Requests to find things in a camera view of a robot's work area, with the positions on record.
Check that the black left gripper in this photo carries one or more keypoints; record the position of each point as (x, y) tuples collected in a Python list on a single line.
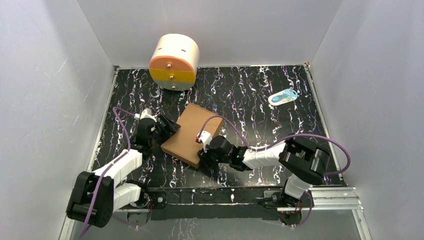
[(166, 125)]

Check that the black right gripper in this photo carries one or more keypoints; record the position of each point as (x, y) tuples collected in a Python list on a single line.
[(204, 159)]

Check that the brown cardboard box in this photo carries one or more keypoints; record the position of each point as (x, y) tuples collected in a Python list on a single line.
[(182, 145)]

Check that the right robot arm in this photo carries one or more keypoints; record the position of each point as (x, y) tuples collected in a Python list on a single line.
[(306, 160)]

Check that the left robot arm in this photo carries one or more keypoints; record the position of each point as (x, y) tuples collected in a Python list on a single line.
[(97, 195)]

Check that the round pastel drawer cabinet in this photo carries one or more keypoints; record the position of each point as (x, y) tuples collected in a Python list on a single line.
[(174, 63)]

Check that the blue white packaged item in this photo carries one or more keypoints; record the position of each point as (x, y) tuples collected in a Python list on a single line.
[(282, 97)]

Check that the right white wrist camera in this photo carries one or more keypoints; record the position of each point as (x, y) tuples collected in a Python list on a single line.
[(204, 138)]

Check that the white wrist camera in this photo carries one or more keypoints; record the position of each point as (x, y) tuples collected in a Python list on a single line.
[(145, 114), (204, 138)]

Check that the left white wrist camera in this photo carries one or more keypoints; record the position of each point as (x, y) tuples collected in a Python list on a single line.
[(145, 114)]

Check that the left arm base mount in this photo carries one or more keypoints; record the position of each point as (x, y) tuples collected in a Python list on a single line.
[(139, 213)]

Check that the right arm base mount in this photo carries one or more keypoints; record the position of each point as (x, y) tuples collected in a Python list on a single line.
[(289, 208)]

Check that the aluminium front rail frame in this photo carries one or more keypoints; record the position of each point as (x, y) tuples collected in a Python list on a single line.
[(242, 202)]

